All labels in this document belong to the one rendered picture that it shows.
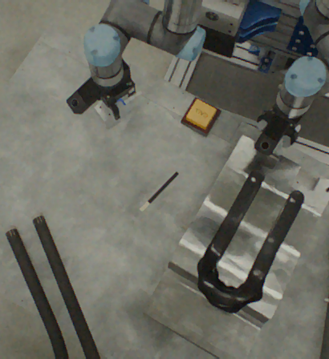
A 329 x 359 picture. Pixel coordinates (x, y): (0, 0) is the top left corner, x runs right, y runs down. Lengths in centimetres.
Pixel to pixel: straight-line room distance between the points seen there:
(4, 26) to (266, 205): 162
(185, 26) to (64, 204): 58
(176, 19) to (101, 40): 16
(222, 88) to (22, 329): 116
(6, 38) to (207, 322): 167
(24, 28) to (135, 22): 144
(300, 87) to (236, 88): 108
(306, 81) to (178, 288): 57
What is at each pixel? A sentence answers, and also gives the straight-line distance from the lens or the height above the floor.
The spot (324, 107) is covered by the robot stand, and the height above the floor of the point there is 21.
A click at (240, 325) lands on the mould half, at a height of 86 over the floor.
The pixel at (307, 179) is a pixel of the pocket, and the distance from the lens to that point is 156.
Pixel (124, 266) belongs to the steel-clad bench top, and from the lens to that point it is 154.
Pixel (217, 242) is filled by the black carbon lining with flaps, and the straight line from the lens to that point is 144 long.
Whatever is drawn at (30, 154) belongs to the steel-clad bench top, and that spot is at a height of 80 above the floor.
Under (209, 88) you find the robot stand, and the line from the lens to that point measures 233.
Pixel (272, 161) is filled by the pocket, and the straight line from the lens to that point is 156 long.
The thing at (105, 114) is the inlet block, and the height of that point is 85.
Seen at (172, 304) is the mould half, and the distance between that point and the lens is 147.
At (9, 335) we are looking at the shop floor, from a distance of 239.
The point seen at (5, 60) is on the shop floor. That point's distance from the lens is 269.
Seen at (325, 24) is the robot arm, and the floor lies 118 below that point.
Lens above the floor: 233
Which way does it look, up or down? 74 degrees down
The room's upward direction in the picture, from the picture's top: 3 degrees clockwise
